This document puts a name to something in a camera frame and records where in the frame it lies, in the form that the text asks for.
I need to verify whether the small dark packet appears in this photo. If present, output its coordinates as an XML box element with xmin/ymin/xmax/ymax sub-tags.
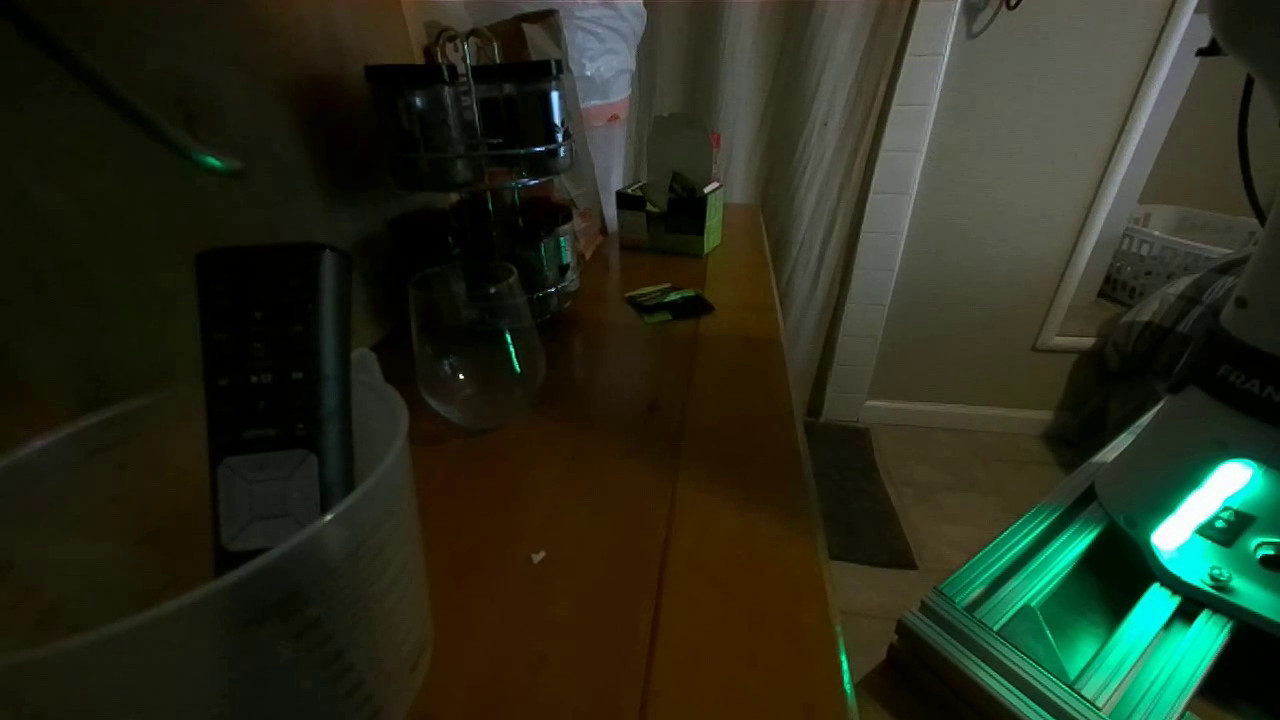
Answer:
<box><xmin>628</xmin><ymin>285</ymin><xmax>715</xmax><ymax>323</ymax></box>

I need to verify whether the green cardboard box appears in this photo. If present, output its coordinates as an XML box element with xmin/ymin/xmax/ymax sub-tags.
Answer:
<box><xmin>616</xmin><ymin>174</ymin><xmax>722</xmax><ymax>254</ymax></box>

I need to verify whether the white laundry basket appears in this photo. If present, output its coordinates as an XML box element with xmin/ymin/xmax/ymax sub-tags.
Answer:
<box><xmin>1100</xmin><ymin>205</ymin><xmax>1265</xmax><ymax>309</ymax></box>

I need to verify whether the wooden dresser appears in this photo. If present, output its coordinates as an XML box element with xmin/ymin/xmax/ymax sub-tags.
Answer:
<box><xmin>406</xmin><ymin>209</ymin><xmax>856</xmax><ymax>720</ymax></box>

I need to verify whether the stemless clear glass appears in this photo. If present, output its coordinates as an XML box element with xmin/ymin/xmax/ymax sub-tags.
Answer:
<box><xmin>406</xmin><ymin>263</ymin><xmax>544</xmax><ymax>432</ymax></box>

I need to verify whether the rotating spice rack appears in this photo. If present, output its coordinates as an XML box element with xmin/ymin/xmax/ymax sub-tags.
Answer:
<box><xmin>363</xmin><ymin>29</ymin><xmax>579</xmax><ymax>319</ymax></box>

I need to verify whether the black remote control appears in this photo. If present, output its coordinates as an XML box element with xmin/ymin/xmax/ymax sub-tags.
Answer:
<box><xmin>197</xmin><ymin>243</ymin><xmax>354</xmax><ymax>572</ymax></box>

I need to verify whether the clear plastic jug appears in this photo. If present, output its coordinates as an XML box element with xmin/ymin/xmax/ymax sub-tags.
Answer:
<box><xmin>0</xmin><ymin>353</ymin><xmax>431</xmax><ymax>720</ymax></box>

